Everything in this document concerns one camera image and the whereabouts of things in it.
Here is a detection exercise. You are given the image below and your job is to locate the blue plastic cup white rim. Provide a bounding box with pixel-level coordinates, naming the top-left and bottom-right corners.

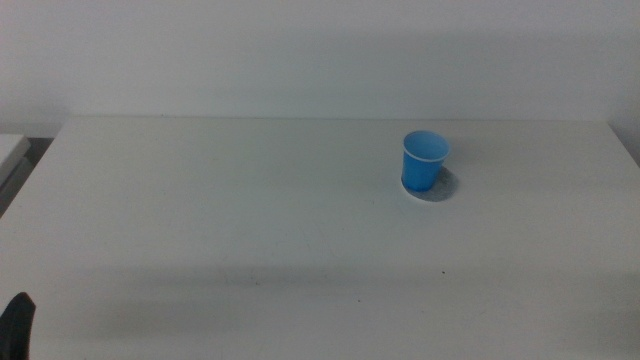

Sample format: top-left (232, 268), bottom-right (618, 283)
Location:
top-left (400, 129), bottom-right (452, 194)

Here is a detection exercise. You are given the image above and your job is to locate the round grey cup mat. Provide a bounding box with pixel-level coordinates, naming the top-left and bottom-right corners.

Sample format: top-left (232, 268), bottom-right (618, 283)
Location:
top-left (400, 166), bottom-right (460, 204)

